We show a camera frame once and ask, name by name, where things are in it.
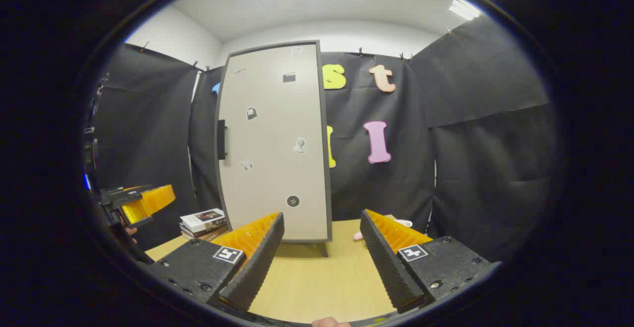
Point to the thin dark book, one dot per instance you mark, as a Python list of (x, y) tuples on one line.
[(205, 231)]

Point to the black backdrop cloth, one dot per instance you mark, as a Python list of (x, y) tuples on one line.
[(470, 168)]

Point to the brown book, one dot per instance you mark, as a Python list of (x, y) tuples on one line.
[(213, 237)]

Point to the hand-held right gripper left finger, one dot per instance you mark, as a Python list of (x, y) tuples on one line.
[(257, 267)]

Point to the long ceiling light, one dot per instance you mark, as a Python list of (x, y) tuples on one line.
[(464, 10)]

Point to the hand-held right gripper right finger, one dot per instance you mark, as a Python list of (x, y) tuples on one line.
[(389, 267)]

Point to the dark grey cabinet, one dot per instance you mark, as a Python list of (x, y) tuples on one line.
[(323, 248)]

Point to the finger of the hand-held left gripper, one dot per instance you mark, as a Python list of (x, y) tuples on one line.
[(148, 200)]

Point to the white book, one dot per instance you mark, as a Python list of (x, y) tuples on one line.
[(200, 218)]

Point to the pink green plush toy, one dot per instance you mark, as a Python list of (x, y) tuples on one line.
[(405, 223)]

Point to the light grey cabinet door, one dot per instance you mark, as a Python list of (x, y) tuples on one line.
[(267, 119)]

